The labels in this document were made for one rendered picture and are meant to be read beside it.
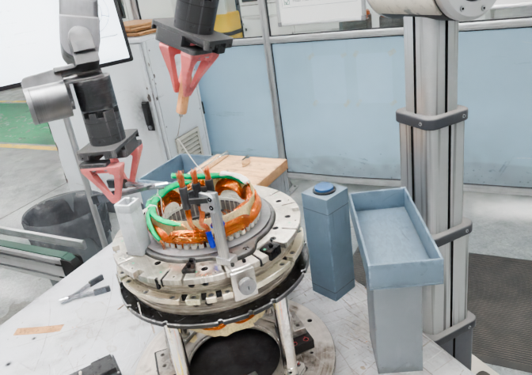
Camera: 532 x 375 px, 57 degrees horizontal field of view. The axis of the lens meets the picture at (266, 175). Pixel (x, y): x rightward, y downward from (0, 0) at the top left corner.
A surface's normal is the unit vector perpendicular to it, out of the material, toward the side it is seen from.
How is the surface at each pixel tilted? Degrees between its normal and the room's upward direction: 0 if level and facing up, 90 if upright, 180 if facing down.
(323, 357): 0
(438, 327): 90
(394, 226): 0
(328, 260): 90
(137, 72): 90
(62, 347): 0
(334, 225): 90
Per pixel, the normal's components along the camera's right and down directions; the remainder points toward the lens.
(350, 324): -0.14, -0.91
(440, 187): 0.44, 0.30
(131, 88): -0.44, 0.40
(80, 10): 0.41, -0.06
